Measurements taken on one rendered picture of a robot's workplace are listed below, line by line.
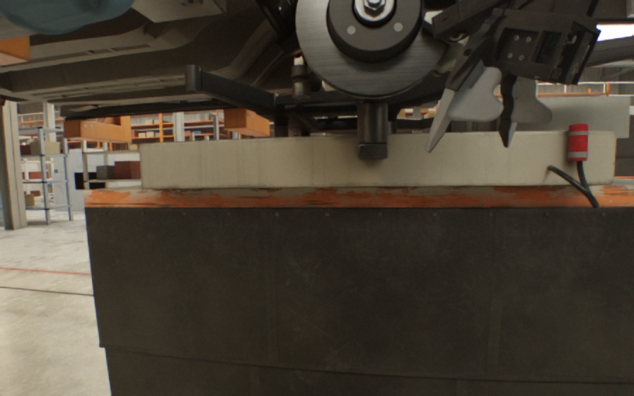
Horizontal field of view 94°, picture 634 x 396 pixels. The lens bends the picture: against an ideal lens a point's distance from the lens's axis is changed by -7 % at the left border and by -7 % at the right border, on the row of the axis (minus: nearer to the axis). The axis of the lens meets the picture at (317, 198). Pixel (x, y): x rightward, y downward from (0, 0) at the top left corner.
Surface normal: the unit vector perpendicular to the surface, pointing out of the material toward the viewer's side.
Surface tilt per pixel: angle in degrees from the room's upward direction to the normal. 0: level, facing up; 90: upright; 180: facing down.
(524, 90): 124
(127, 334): 90
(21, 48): 90
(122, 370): 90
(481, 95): 63
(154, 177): 90
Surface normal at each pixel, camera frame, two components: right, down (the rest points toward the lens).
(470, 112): -0.62, -0.37
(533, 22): -0.85, 0.12
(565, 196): -0.15, 0.10
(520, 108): -0.76, 0.61
